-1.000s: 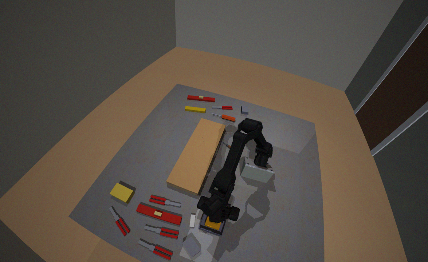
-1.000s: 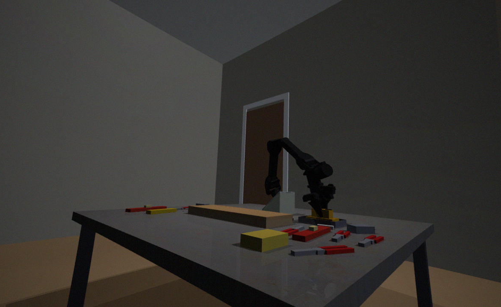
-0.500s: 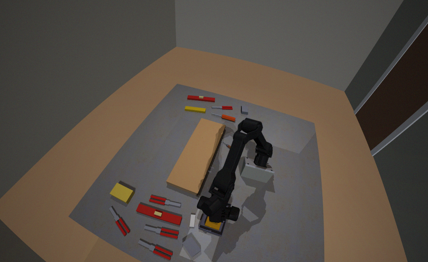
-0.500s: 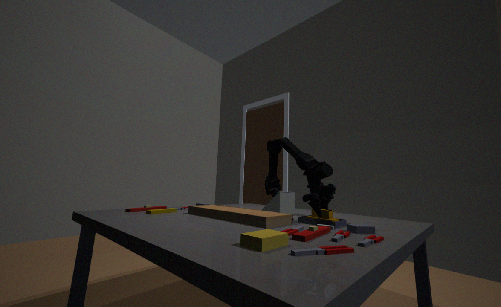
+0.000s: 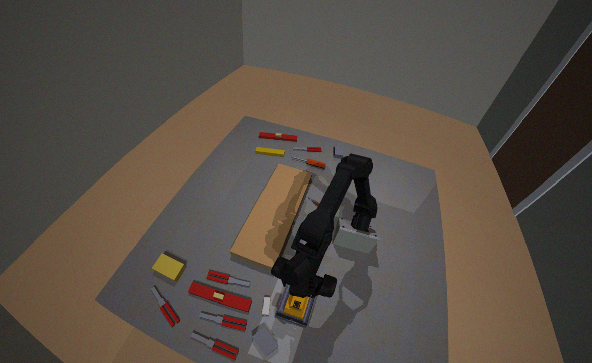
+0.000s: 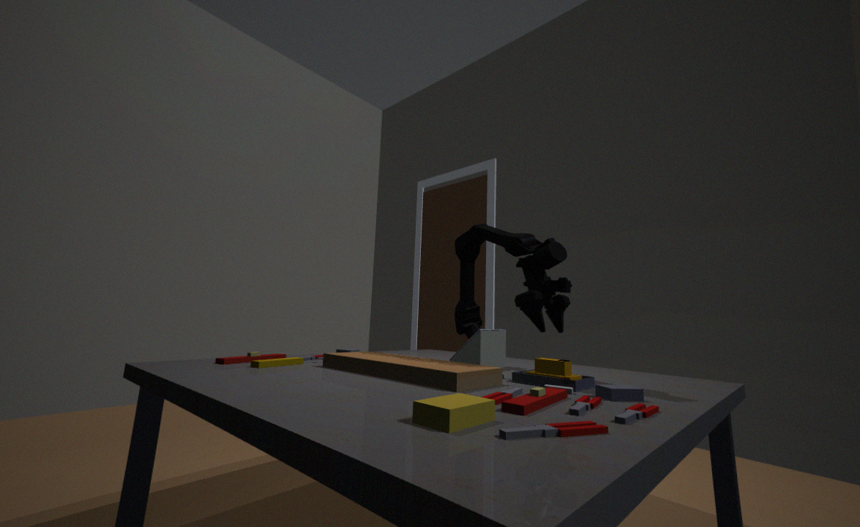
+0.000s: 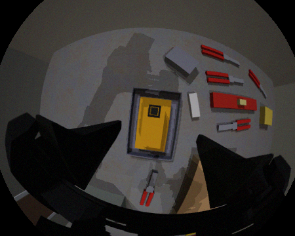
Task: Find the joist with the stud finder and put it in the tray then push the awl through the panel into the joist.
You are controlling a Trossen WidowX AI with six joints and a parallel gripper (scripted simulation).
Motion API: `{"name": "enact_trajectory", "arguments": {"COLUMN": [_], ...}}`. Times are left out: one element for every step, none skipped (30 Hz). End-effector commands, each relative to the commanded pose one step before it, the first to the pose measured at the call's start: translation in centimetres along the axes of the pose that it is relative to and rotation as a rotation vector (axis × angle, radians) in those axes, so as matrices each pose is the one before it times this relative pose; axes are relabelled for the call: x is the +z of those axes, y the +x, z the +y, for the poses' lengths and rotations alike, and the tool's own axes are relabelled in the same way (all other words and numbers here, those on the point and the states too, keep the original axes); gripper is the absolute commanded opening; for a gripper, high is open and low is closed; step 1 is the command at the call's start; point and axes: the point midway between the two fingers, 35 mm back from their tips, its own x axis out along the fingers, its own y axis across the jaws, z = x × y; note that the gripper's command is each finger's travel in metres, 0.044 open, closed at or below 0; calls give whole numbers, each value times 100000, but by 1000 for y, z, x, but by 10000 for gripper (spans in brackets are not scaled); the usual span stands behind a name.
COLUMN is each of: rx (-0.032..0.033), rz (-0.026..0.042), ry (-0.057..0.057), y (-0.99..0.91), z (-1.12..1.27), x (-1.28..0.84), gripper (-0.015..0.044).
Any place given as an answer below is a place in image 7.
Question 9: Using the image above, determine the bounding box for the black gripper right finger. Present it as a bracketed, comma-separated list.
[197, 134, 273, 209]

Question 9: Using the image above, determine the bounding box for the tan wooden floor panel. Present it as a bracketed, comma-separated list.
[171, 154, 214, 214]

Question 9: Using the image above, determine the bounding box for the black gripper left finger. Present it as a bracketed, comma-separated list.
[35, 115, 121, 190]

